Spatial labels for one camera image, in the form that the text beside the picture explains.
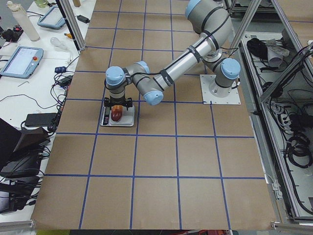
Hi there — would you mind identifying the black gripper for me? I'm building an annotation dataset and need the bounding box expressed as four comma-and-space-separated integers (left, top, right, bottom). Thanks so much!
103, 96, 133, 110

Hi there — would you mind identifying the red yellow mango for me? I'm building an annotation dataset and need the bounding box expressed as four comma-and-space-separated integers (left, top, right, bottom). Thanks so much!
111, 105, 123, 122

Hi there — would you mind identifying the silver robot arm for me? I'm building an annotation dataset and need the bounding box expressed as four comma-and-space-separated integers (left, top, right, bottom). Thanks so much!
104, 0, 241, 108

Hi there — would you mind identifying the silver digital kitchen scale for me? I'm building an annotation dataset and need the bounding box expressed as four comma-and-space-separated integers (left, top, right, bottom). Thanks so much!
100, 106, 135, 127

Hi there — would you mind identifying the small blue device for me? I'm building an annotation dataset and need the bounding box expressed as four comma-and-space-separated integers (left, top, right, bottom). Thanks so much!
54, 66, 67, 74

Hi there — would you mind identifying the gold metal cylinder tool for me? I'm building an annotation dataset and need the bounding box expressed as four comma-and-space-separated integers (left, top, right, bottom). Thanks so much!
64, 33, 73, 39

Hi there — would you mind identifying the clear light bulb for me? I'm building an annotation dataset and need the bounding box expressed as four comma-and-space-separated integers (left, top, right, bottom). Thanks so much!
50, 37, 68, 50

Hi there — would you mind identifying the black power adapter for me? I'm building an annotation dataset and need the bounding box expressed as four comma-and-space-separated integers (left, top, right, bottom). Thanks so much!
76, 15, 90, 24

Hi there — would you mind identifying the near blue teach pendant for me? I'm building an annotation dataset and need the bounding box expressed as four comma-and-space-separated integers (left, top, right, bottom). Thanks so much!
0, 46, 44, 79

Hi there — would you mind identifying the blue teach pendant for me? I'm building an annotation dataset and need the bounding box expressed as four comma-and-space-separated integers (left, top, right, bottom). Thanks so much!
37, 6, 66, 29
0, 46, 44, 79

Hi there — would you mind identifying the far blue teach pendant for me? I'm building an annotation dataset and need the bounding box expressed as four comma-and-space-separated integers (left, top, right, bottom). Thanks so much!
37, 6, 66, 29

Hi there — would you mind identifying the black laptop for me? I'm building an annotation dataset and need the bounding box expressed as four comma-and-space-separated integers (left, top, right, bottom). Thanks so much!
0, 119, 50, 178

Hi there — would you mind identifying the near cardboard tube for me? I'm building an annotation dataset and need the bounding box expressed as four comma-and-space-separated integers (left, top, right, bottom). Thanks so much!
72, 0, 81, 7

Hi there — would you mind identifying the cardboard tube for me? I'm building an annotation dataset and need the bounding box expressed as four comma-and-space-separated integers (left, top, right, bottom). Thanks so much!
72, 0, 81, 7
7, 1, 40, 42

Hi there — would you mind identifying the far cardboard tube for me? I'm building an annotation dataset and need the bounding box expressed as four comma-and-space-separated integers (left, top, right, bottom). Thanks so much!
7, 1, 40, 42

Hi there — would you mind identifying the aluminium frame post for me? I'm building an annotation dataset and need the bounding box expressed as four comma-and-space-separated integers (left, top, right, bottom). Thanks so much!
56, 0, 86, 51

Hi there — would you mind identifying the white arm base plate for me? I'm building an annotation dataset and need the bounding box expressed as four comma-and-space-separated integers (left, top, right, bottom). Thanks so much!
200, 74, 241, 105

